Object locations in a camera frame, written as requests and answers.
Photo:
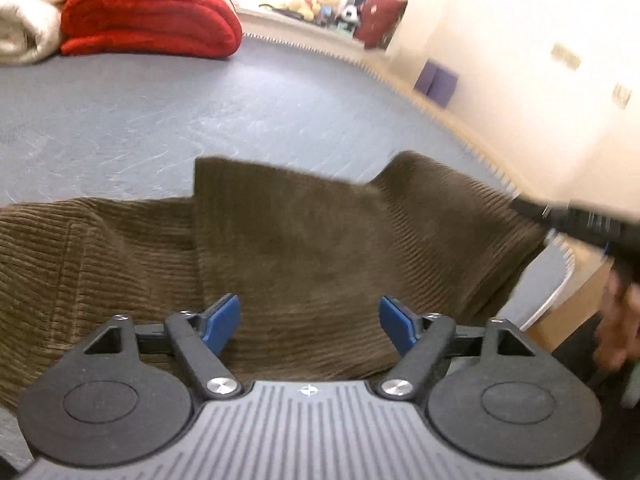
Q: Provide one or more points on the red folded blanket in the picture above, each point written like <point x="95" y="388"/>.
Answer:
<point x="150" y="15"/>

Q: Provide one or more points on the person's right hand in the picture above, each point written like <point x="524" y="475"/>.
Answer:
<point x="615" y="325"/>

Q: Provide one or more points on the cream folded blanket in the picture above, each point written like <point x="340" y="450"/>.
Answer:
<point x="30" y="10"/>

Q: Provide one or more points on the beige wall socket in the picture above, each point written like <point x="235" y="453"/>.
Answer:
<point x="621" y="95"/>
<point x="565" y="56"/>

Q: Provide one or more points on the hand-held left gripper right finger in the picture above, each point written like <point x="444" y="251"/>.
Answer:
<point x="397" y="322"/>

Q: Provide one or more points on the yellow plush toy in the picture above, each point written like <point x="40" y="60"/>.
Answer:
<point x="312" y="4"/>

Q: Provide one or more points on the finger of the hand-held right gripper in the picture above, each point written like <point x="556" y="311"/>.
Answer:
<point x="530" y="207"/>

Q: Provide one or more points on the person's dark clothing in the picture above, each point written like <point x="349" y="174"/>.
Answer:
<point x="610" y="420"/>

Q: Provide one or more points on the purple box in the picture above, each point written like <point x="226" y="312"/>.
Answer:
<point x="436" y="82"/>

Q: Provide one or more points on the white plush toy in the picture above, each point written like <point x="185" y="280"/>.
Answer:
<point x="349" y="10"/>

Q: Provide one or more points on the dark red cushion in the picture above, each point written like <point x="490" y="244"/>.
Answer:
<point x="380" y="20"/>

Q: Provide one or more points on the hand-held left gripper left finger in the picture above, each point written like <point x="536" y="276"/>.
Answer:
<point x="222" y="322"/>

